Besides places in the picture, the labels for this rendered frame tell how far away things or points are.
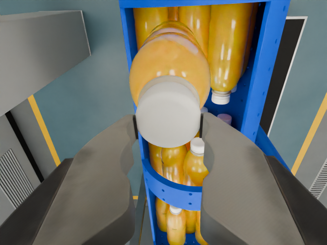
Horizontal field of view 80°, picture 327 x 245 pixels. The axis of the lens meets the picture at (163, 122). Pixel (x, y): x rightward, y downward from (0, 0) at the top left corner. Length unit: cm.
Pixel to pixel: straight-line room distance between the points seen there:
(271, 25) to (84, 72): 154
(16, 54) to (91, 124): 109
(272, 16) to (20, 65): 92
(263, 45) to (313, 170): 230
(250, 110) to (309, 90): 160
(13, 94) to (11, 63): 12
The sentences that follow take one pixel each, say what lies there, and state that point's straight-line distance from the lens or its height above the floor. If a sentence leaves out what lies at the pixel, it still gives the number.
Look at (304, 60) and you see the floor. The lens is 183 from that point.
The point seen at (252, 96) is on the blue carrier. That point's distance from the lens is 35.
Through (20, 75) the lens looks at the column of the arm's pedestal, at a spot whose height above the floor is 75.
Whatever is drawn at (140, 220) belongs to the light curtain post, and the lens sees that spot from 158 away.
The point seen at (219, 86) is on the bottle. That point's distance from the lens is 42.
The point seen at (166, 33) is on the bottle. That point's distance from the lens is 18.
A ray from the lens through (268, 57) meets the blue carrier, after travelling 35.
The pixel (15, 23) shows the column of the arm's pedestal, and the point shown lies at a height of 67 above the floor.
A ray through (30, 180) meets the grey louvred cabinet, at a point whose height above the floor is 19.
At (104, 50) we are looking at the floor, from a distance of 163.
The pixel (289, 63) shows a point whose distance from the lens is 161.
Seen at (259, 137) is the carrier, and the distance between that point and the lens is 130.
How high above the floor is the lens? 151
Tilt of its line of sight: 58 degrees down
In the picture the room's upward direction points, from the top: 175 degrees counter-clockwise
